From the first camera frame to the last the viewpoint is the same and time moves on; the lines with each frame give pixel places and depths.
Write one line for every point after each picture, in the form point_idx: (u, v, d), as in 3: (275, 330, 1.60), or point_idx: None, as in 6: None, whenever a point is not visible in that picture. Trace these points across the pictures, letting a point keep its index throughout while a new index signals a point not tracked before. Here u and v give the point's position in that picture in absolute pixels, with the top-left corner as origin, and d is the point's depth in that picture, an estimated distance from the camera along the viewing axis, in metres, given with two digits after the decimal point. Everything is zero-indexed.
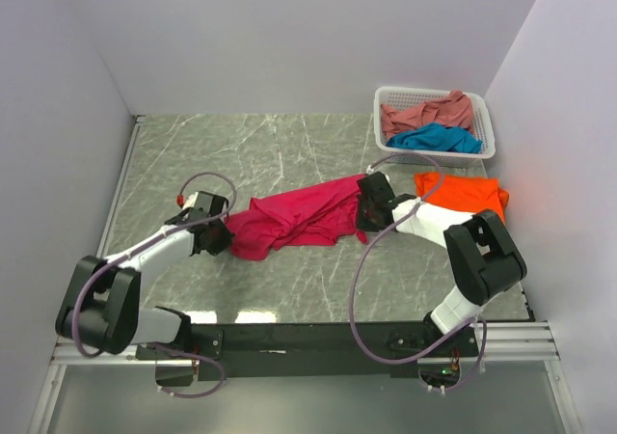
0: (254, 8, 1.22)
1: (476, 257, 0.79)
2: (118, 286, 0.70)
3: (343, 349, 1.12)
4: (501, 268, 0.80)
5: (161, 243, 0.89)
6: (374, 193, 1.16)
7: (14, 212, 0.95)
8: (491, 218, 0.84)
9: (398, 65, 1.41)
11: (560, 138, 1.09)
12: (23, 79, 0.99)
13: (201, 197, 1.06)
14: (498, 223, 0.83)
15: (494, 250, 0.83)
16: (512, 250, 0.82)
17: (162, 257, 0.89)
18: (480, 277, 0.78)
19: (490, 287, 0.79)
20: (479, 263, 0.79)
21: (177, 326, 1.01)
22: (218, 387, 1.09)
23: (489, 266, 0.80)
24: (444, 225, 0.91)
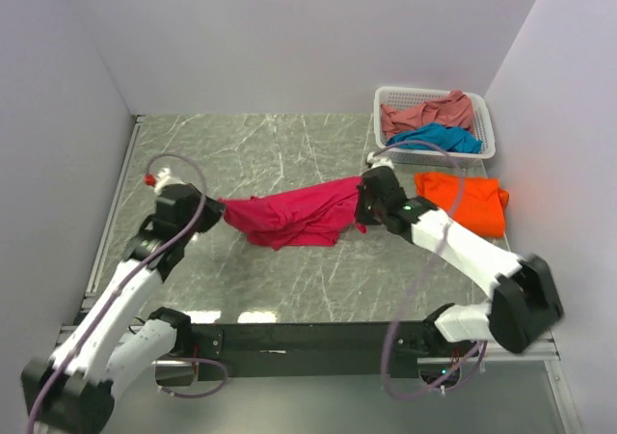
0: (254, 8, 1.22)
1: (525, 315, 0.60)
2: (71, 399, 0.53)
3: (343, 348, 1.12)
4: (545, 319, 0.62)
5: (116, 306, 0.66)
6: (385, 195, 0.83)
7: (15, 212, 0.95)
8: (543, 269, 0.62)
9: (398, 65, 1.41)
11: (560, 138, 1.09)
12: (24, 79, 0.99)
13: (159, 204, 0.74)
14: (549, 275, 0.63)
15: (537, 296, 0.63)
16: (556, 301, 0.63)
17: (130, 311, 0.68)
18: (525, 335, 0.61)
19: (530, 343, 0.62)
20: (527, 320, 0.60)
21: (174, 335, 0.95)
22: (220, 387, 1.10)
23: (533, 319, 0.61)
24: (492, 273, 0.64)
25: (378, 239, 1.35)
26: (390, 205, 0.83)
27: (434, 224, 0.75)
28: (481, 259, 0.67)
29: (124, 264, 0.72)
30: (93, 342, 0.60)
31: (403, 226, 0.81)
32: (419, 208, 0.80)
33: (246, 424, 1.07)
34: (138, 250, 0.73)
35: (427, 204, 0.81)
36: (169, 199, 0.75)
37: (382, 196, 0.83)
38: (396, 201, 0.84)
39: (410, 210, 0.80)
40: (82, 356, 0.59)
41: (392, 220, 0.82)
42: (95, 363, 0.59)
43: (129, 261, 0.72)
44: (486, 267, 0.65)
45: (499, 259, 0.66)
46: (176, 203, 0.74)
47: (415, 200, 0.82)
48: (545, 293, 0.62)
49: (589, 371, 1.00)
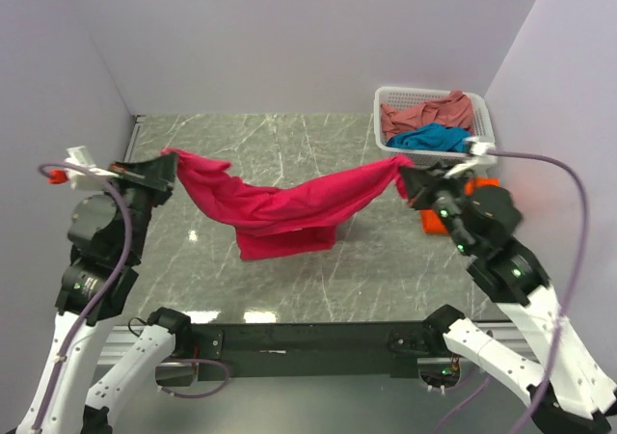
0: (254, 8, 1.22)
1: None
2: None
3: (343, 349, 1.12)
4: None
5: (66, 371, 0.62)
6: (492, 244, 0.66)
7: (14, 212, 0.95)
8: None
9: (398, 65, 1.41)
11: (560, 139, 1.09)
12: (24, 79, 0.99)
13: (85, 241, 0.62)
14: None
15: None
16: None
17: (85, 364, 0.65)
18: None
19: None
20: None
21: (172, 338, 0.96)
22: (221, 387, 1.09)
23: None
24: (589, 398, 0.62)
25: (378, 239, 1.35)
26: (489, 256, 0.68)
27: (542, 309, 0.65)
28: (584, 385, 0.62)
29: (63, 317, 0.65)
30: (53, 416, 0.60)
31: (499, 286, 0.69)
32: (527, 278, 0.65)
33: (246, 424, 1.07)
34: (71, 297, 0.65)
35: (540, 278, 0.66)
36: (86, 232, 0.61)
37: (491, 242, 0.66)
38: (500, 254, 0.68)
39: (516, 278, 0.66)
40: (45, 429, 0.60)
41: (488, 275, 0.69)
42: (62, 431, 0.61)
43: (67, 315, 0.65)
44: (587, 396, 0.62)
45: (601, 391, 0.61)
46: (95, 235, 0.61)
47: (526, 263, 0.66)
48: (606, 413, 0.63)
49: None
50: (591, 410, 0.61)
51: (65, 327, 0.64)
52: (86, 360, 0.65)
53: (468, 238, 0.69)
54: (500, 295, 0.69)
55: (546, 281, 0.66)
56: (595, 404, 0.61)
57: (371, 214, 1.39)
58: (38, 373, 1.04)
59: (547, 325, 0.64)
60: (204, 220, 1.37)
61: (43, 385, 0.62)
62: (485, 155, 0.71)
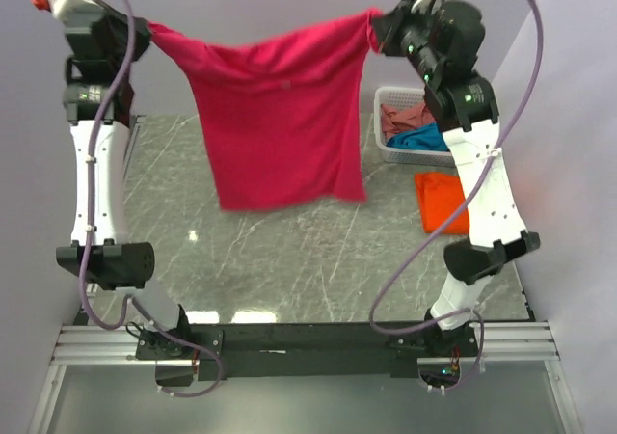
0: (254, 8, 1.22)
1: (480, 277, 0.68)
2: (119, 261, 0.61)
3: (343, 349, 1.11)
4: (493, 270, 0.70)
5: (102, 169, 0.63)
6: (451, 62, 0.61)
7: (13, 212, 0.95)
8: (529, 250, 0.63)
9: (398, 65, 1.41)
11: (559, 137, 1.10)
12: (23, 78, 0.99)
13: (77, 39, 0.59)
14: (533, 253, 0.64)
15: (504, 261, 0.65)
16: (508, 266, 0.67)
17: (115, 169, 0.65)
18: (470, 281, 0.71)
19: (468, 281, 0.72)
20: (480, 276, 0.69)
21: (178, 313, 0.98)
22: (214, 387, 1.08)
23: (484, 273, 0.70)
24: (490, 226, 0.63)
25: (378, 239, 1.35)
26: (446, 78, 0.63)
27: (481, 138, 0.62)
28: (496, 220, 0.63)
29: (78, 127, 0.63)
30: (104, 212, 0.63)
31: (446, 110, 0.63)
32: (477, 107, 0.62)
33: (246, 424, 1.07)
34: (82, 105, 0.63)
35: (491, 103, 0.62)
36: (81, 34, 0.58)
37: (450, 58, 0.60)
38: (455, 76, 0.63)
39: (466, 102, 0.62)
40: (101, 227, 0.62)
41: (440, 94, 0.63)
42: (117, 225, 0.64)
43: (82, 125, 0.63)
44: (495, 225, 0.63)
45: (509, 226, 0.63)
46: (93, 34, 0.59)
47: (481, 94, 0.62)
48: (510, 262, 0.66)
49: (589, 371, 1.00)
50: (493, 240, 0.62)
51: (84, 135, 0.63)
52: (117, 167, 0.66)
53: (432, 63, 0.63)
54: (444, 122, 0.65)
55: (494, 116, 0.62)
56: (500, 235, 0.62)
57: (371, 214, 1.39)
58: (39, 373, 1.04)
59: (481, 157, 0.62)
60: (204, 220, 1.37)
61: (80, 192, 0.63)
62: None
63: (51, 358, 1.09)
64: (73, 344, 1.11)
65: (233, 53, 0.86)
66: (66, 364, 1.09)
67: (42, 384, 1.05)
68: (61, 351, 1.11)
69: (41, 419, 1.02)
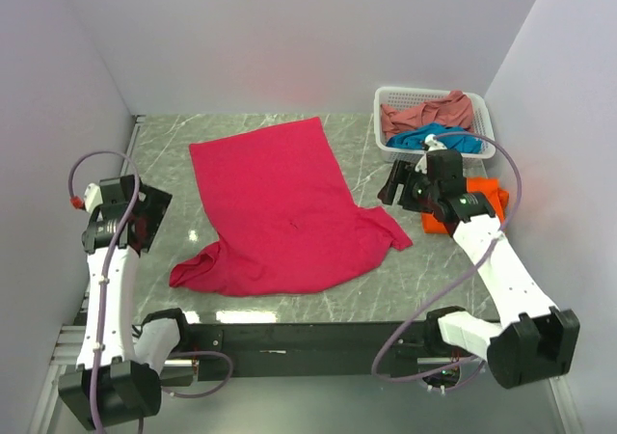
0: (254, 9, 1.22)
1: (528, 361, 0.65)
2: (124, 384, 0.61)
3: (343, 349, 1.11)
4: (542, 368, 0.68)
5: (114, 287, 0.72)
6: (442, 182, 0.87)
7: (14, 212, 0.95)
8: (572, 329, 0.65)
9: (398, 65, 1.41)
11: (560, 138, 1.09)
12: (23, 79, 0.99)
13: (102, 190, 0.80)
14: (577, 336, 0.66)
15: (549, 349, 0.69)
16: (565, 360, 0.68)
17: (124, 290, 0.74)
18: (519, 372, 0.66)
19: (519, 382, 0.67)
20: (528, 365, 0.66)
21: (174, 325, 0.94)
22: (221, 386, 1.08)
23: (533, 366, 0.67)
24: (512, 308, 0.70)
25: None
26: (443, 194, 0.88)
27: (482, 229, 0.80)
28: (518, 294, 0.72)
29: (93, 254, 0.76)
30: (114, 330, 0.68)
31: (450, 215, 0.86)
32: (475, 205, 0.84)
33: (247, 423, 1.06)
34: (98, 237, 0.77)
35: (482, 205, 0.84)
36: (112, 181, 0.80)
37: (442, 178, 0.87)
38: (451, 191, 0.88)
39: (464, 204, 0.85)
40: (110, 345, 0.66)
41: (441, 204, 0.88)
42: (125, 345, 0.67)
43: (98, 252, 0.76)
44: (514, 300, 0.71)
45: (530, 300, 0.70)
46: (120, 183, 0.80)
47: (474, 198, 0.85)
48: (558, 350, 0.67)
49: (588, 371, 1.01)
50: (518, 315, 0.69)
51: (98, 261, 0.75)
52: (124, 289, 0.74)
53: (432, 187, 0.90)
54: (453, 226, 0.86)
55: (491, 211, 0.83)
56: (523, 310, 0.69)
57: None
58: (39, 373, 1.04)
59: (484, 240, 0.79)
60: (204, 220, 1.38)
61: (95, 317, 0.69)
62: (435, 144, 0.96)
63: (51, 358, 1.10)
64: (73, 344, 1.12)
65: (246, 269, 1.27)
66: (66, 364, 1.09)
67: (42, 384, 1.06)
68: (61, 351, 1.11)
69: (42, 418, 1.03)
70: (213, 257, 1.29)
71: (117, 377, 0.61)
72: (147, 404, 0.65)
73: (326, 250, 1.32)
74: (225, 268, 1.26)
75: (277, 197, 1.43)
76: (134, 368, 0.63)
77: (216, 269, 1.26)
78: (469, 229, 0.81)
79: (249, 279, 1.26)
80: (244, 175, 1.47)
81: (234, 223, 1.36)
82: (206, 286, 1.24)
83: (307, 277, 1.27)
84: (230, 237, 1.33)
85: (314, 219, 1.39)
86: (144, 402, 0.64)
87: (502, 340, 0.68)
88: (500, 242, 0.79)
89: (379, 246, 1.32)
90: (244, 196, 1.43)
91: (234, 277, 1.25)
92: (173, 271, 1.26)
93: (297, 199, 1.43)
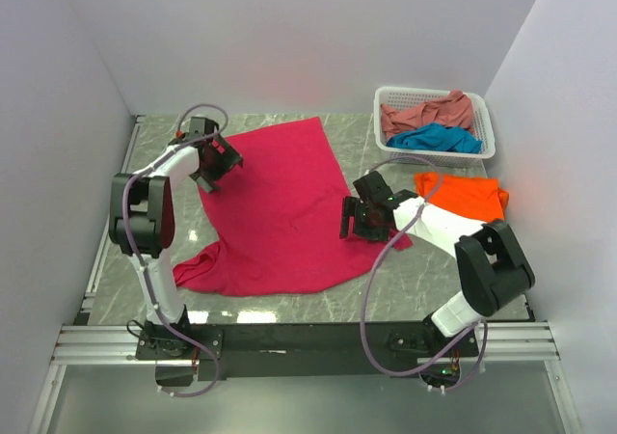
0: (253, 8, 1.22)
1: (490, 274, 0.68)
2: (155, 191, 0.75)
3: (343, 349, 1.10)
4: (510, 280, 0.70)
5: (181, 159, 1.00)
6: (372, 195, 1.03)
7: (14, 212, 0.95)
8: (503, 230, 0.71)
9: (398, 65, 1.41)
11: (560, 138, 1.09)
12: (23, 79, 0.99)
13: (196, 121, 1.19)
14: (512, 234, 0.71)
15: (501, 260, 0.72)
16: (523, 260, 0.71)
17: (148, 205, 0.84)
18: (491, 292, 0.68)
19: (499, 301, 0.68)
20: (493, 278, 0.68)
21: (179, 308, 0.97)
22: (210, 387, 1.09)
23: (499, 280, 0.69)
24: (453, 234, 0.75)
25: None
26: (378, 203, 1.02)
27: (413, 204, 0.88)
28: (452, 229, 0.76)
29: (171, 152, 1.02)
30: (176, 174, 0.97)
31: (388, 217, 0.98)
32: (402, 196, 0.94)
33: (246, 423, 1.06)
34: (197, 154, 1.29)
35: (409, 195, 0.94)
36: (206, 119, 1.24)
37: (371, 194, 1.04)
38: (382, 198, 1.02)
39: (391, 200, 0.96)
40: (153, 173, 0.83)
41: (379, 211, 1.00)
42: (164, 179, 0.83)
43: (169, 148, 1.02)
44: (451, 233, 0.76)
45: (465, 229, 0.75)
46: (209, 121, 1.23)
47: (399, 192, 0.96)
48: (511, 255, 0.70)
49: (589, 371, 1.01)
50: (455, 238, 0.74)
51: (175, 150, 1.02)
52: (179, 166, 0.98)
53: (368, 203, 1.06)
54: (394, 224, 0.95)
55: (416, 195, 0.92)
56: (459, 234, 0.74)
57: None
58: (39, 372, 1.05)
59: (415, 208, 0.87)
60: (204, 220, 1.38)
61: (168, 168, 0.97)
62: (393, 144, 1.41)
63: (51, 358, 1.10)
64: (73, 344, 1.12)
65: (246, 269, 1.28)
66: (66, 364, 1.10)
67: (42, 385, 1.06)
68: (60, 351, 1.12)
69: (42, 418, 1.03)
70: (213, 256, 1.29)
71: (152, 185, 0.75)
72: (162, 228, 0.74)
73: (326, 250, 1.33)
74: (224, 267, 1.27)
75: (275, 196, 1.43)
76: (166, 188, 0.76)
77: (217, 269, 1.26)
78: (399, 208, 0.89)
79: (249, 278, 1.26)
80: (245, 175, 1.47)
81: (235, 223, 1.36)
82: (207, 287, 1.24)
83: (306, 276, 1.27)
84: (230, 236, 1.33)
85: (315, 219, 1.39)
86: (160, 225, 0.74)
87: (462, 271, 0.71)
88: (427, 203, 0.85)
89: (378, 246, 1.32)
90: (242, 196, 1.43)
91: (234, 276, 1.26)
92: (173, 271, 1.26)
93: (298, 198, 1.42)
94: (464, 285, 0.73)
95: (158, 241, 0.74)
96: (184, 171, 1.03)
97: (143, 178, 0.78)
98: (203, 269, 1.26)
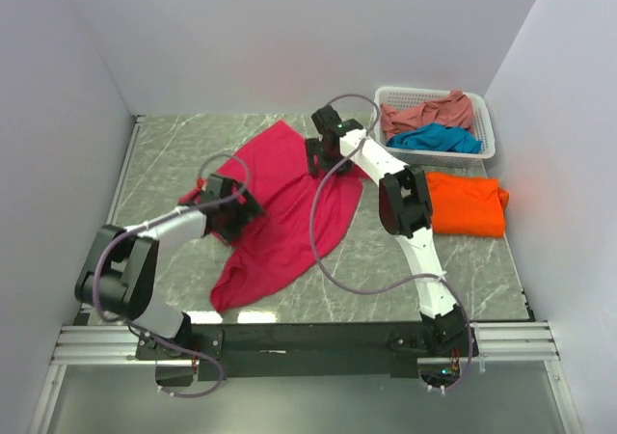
0: (253, 8, 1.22)
1: (400, 204, 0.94)
2: (139, 253, 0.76)
3: (343, 349, 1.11)
4: (415, 211, 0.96)
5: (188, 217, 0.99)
6: (325, 123, 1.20)
7: (14, 212, 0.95)
8: (418, 174, 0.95)
9: (399, 65, 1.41)
11: (560, 138, 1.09)
12: (22, 79, 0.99)
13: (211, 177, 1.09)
14: (424, 177, 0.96)
15: (413, 196, 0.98)
16: (426, 199, 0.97)
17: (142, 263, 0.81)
18: (398, 218, 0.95)
19: (404, 224, 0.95)
20: (402, 207, 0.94)
21: (178, 323, 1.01)
22: (217, 387, 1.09)
23: (406, 209, 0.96)
24: (382, 169, 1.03)
25: (378, 239, 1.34)
26: (329, 129, 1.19)
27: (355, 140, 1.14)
28: (383, 165, 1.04)
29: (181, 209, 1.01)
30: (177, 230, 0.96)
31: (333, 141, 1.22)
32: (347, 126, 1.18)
33: (246, 423, 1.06)
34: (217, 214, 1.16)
35: (355, 126, 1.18)
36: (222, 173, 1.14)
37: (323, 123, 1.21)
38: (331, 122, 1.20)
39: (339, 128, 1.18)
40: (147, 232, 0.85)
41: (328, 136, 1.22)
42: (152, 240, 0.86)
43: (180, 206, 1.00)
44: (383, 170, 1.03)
45: (389, 166, 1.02)
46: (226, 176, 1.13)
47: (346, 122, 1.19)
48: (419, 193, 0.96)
49: (588, 371, 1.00)
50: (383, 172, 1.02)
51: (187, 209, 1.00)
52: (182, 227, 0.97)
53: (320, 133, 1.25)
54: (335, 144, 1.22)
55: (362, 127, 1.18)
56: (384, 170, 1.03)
57: (371, 214, 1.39)
58: (39, 372, 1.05)
59: (356, 142, 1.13)
60: None
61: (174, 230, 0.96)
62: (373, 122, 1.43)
63: (51, 358, 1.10)
64: (72, 344, 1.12)
65: (280, 261, 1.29)
66: (66, 364, 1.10)
67: (42, 385, 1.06)
68: (60, 351, 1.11)
69: (41, 418, 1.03)
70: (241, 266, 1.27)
71: (135, 250, 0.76)
72: (131, 296, 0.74)
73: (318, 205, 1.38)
74: (254, 270, 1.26)
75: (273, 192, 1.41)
76: (150, 254, 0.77)
77: (251, 277, 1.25)
78: (347, 139, 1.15)
79: (284, 265, 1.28)
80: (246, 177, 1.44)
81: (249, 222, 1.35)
82: (251, 295, 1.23)
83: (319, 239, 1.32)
84: (251, 235, 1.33)
85: (308, 187, 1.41)
86: (130, 294, 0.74)
87: (384, 203, 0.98)
88: (367, 140, 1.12)
89: (351, 191, 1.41)
90: None
91: (269, 269, 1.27)
92: (211, 299, 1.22)
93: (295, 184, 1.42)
94: (383, 209, 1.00)
95: (126, 307, 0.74)
96: (185, 234, 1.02)
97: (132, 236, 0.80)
98: (239, 284, 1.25)
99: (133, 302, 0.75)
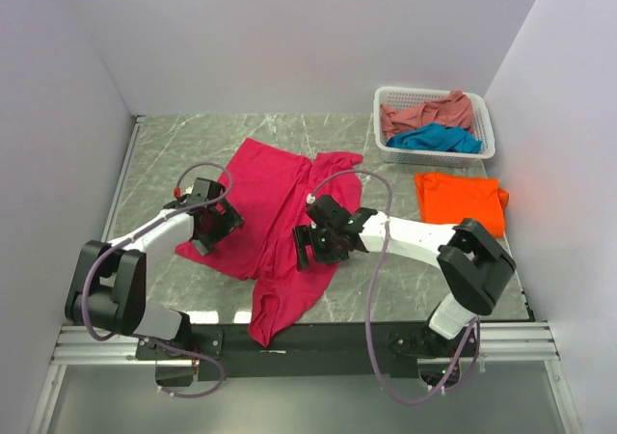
0: (253, 8, 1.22)
1: (478, 275, 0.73)
2: (125, 268, 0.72)
3: (342, 349, 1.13)
4: (496, 272, 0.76)
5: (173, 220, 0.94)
6: (331, 220, 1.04)
7: (14, 212, 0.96)
8: (474, 228, 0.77)
9: (398, 65, 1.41)
11: (560, 138, 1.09)
12: (23, 79, 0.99)
13: (198, 183, 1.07)
14: (483, 230, 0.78)
15: (482, 257, 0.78)
16: (501, 252, 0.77)
17: None
18: (483, 290, 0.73)
19: (493, 297, 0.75)
20: (482, 279, 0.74)
21: (177, 324, 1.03)
22: (217, 387, 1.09)
23: (486, 277, 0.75)
24: (431, 246, 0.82)
25: None
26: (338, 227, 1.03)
27: (375, 230, 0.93)
28: (426, 240, 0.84)
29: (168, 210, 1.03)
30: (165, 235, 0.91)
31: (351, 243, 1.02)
32: (360, 219, 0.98)
33: (246, 423, 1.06)
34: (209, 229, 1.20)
35: (368, 213, 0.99)
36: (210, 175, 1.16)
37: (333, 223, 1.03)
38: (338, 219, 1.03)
39: (352, 224, 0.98)
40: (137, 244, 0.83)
41: (343, 236, 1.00)
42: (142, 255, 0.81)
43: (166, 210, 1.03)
44: (429, 245, 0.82)
45: (438, 237, 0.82)
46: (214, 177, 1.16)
47: (358, 213, 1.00)
48: (490, 249, 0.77)
49: (588, 371, 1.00)
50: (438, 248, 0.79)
51: None
52: (171, 232, 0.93)
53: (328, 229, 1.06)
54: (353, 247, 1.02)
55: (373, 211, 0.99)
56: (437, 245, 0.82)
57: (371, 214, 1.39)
58: (39, 372, 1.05)
59: (381, 229, 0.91)
60: None
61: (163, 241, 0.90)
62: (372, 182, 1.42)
63: (51, 358, 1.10)
64: (73, 344, 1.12)
65: (307, 278, 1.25)
66: (66, 364, 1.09)
67: (42, 384, 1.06)
68: (60, 351, 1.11)
69: (42, 418, 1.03)
70: (270, 294, 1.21)
71: (122, 264, 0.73)
72: (125, 312, 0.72)
73: None
74: (284, 292, 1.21)
75: (276, 210, 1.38)
76: (139, 265, 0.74)
77: (284, 299, 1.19)
78: (366, 230, 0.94)
79: (310, 279, 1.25)
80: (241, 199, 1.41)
81: (259, 245, 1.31)
82: (290, 318, 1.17)
83: None
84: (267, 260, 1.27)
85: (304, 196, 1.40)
86: (123, 310, 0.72)
87: (452, 284, 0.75)
88: (391, 222, 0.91)
89: (349, 183, 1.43)
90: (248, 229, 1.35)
91: (296, 287, 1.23)
92: (254, 336, 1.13)
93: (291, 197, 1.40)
94: (455, 295, 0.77)
95: (120, 324, 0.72)
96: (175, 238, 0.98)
97: (118, 250, 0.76)
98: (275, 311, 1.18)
99: (126, 317, 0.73)
